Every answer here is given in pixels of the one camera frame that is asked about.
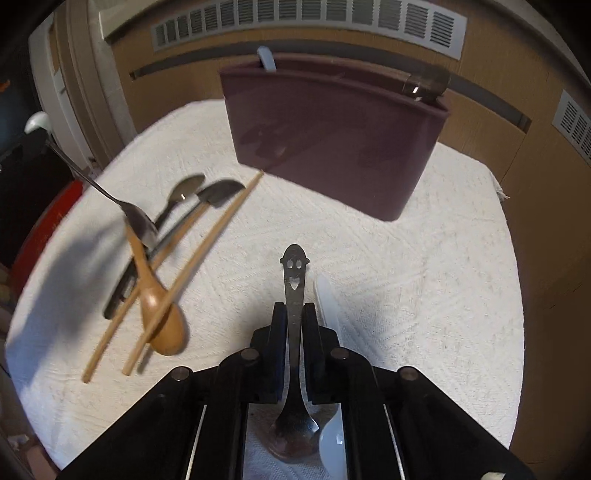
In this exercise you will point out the white door frame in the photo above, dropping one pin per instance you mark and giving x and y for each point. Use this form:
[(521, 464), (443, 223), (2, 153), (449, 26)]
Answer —
[(53, 92)]

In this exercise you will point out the long white vent grille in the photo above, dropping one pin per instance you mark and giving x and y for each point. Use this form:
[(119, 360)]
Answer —
[(323, 18)]

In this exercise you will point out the red panel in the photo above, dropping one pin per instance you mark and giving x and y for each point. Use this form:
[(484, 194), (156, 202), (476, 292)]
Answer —
[(46, 230)]

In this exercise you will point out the smiley face metal spoon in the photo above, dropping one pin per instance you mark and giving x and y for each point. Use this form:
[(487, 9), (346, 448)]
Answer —
[(293, 281)]

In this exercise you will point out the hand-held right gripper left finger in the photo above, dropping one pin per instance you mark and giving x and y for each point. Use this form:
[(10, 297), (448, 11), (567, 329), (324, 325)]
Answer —
[(278, 332)]

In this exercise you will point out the dark translucent plastic utensil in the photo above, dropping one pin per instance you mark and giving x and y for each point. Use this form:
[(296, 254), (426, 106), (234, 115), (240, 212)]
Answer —
[(427, 83)]

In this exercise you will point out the white textured towel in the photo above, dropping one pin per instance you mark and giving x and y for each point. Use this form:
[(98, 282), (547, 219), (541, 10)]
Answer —
[(378, 277)]

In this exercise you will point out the maroon utensil holder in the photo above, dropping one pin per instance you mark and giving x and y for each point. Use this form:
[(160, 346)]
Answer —
[(323, 138)]

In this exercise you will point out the dark transparent ladle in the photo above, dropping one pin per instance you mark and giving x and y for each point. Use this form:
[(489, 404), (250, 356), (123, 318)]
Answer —
[(221, 190)]

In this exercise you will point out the wooden spoon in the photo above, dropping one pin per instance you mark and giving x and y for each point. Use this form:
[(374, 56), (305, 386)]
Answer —
[(161, 323)]

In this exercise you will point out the white plastic spoon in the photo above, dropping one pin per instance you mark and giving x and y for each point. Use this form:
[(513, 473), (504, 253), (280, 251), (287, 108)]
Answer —
[(326, 300)]

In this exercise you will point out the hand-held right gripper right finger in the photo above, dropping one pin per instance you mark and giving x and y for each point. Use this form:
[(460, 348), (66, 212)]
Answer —
[(311, 332)]

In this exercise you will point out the dark metal spoon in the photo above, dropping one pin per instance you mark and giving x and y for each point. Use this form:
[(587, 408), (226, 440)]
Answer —
[(187, 187)]

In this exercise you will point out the metal spoon with white knob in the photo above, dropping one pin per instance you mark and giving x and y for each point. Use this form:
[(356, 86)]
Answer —
[(141, 226)]

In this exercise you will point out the small white vent grille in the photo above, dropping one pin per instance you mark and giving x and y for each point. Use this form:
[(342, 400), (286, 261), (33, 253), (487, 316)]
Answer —
[(575, 122)]

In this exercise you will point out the wooden chopstick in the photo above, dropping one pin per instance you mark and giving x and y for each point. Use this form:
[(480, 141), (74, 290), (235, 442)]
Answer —
[(217, 237), (104, 348)]

